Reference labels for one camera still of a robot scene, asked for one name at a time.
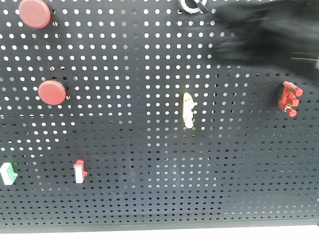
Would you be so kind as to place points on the black blurred robot gripper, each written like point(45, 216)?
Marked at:
point(280, 33)

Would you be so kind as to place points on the white rotary selector switch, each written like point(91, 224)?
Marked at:
point(194, 6)

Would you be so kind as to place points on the lower red mushroom button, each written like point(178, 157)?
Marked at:
point(52, 92)

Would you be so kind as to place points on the red mushroom button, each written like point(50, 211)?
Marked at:
point(52, 92)
point(34, 13)

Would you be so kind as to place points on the upper red mushroom button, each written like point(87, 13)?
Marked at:
point(34, 13)

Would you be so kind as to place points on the black perforated pegboard panel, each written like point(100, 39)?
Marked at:
point(125, 65)

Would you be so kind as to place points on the white standing desk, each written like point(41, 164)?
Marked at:
point(290, 232)

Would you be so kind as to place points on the red lever switch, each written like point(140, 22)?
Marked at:
point(289, 100)

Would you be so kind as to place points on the yellow toggle switch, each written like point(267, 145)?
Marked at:
point(187, 113)

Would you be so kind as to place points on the white red rocker switch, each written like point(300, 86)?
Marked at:
point(79, 171)

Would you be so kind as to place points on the white green rocker switch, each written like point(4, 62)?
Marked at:
point(7, 173)

